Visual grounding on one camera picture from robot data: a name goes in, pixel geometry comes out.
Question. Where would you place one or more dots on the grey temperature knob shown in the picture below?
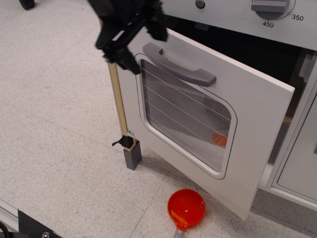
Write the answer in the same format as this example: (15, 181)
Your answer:
(270, 9)

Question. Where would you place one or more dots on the white cabinet drawer door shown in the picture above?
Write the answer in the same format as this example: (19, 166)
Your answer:
(296, 177)

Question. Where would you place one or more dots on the orange toy frying pan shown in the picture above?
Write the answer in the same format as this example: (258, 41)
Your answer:
(186, 208)

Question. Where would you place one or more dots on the grey oven door handle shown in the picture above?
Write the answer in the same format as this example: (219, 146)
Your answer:
(199, 77)

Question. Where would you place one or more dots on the white toy kitchen cabinet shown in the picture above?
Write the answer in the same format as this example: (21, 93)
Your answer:
(284, 48)

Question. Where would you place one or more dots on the toy salmon sushi piece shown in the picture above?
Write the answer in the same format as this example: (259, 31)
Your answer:
(220, 139)

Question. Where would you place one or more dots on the aluminium frame rail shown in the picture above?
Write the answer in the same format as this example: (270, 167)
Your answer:
(9, 216)

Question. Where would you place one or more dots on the black caster wheel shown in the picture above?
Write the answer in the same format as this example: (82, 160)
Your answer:
(27, 4)

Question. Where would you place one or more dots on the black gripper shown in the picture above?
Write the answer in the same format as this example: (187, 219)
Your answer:
(114, 42)

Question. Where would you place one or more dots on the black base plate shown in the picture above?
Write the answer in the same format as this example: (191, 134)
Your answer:
(31, 228)

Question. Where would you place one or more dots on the white toy oven door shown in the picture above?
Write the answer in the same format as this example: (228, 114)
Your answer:
(177, 119)

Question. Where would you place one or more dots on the black tape strip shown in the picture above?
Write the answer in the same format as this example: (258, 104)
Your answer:
(125, 141)

